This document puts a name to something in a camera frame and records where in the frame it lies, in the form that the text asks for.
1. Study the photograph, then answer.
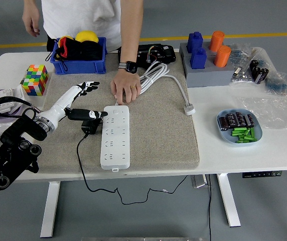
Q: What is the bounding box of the person's left hand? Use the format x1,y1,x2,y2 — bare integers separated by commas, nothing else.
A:
110,68,142,105

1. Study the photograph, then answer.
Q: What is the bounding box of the person's right hand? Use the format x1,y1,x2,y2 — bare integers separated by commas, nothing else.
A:
22,8,41,38

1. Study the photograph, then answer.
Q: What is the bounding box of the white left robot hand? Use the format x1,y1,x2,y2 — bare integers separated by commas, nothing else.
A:
39,81,108,131

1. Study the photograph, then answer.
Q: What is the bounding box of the black power adapter with cord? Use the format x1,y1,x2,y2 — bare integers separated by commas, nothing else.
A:
76,117,189,205

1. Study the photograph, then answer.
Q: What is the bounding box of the white power strip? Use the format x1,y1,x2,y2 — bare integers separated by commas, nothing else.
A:
100,104,131,173

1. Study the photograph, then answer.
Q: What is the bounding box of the black smartwatch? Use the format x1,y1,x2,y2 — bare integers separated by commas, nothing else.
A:
118,61,138,74

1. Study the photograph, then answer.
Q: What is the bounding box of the multicolour puzzle cube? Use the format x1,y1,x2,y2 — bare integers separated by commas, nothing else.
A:
22,64,50,97

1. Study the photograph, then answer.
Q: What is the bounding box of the blue plastic bin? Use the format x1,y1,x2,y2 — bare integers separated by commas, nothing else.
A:
51,37,108,75

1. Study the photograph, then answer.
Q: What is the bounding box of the black pouch with red lining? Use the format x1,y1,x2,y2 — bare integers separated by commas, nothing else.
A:
48,37,104,72

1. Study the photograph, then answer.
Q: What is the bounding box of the person's torso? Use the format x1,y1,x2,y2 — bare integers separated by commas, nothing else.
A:
41,0,124,53

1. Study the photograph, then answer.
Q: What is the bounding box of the large yellow foam ball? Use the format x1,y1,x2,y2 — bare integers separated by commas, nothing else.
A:
75,30,99,43

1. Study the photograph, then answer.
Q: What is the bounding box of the grey-brown fabric mat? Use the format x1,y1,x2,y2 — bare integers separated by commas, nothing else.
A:
28,51,201,174

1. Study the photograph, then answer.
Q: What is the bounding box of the blue bottle-shaped peg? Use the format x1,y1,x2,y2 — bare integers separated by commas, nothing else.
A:
186,31,204,54
190,47,207,70

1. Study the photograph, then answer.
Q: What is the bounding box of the grey block holder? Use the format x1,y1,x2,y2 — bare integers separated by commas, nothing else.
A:
179,42,235,88

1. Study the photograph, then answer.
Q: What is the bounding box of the orange cylinder peg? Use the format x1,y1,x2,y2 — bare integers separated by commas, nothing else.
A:
213,45,232,68
209,31,226,52

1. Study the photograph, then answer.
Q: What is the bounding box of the white table leg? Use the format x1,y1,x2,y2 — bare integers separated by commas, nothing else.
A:
216,173,242,228
40,181,61,238

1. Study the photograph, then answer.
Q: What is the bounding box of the light blue plate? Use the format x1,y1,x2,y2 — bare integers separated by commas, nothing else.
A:
216,108,263,146

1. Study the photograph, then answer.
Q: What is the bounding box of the bag of small metal parts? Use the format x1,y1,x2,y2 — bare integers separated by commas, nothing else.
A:
230,64,254,85

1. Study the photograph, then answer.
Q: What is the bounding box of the bag of blue components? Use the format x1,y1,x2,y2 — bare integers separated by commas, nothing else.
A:
227,42,253,65

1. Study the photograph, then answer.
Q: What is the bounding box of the silver box under table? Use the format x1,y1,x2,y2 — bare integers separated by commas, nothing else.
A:
190,174,211,189

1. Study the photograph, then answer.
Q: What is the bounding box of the bag of black capacitors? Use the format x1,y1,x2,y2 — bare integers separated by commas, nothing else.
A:
247,47,272,86

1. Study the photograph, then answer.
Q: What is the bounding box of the empty clear plastic bag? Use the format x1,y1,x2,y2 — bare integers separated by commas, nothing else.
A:
235,95,287,131

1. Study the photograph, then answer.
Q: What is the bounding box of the bag of blue resistors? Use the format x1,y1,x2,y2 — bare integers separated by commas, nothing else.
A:
263,71,287,95

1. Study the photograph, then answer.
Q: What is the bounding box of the black table control panel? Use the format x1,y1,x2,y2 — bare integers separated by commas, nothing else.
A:
242,171,283,179

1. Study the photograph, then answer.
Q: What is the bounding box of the black electronic device with wires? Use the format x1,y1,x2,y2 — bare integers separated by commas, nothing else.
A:
117,43,177,69

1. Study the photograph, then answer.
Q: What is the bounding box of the white power cable with plug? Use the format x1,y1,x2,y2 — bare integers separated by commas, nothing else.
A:
115,61,197,116

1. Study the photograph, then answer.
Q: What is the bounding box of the thin black hanging cable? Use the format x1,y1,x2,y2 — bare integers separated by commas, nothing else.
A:
207,174,213,241

